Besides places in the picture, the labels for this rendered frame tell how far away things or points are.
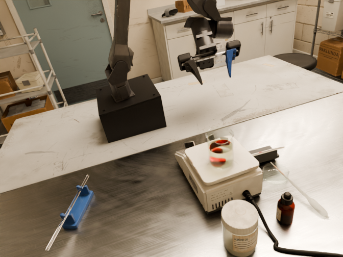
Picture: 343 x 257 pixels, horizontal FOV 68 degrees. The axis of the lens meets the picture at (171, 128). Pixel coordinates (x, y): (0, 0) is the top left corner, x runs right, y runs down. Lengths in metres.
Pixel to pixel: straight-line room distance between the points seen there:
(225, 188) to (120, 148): 0.38
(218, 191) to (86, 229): 0.29
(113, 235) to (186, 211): 0.16
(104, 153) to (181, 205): 0.32
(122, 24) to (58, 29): 2.64
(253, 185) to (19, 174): 0.64
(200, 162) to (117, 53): 0.40
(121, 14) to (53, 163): 0.47
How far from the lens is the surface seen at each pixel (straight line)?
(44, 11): 3.37
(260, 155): 0.64
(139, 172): 0.67
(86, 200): 0.64
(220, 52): 0.80
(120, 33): 0.76
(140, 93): 0.82
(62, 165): 0.80
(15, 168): 0.90
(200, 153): 0.55
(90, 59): 3.42
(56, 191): 0.72
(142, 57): 3.49
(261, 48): 3.45
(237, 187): 0.52
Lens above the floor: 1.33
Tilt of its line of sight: 32 degrees down
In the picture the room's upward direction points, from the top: 10 degrees counter-clockwise
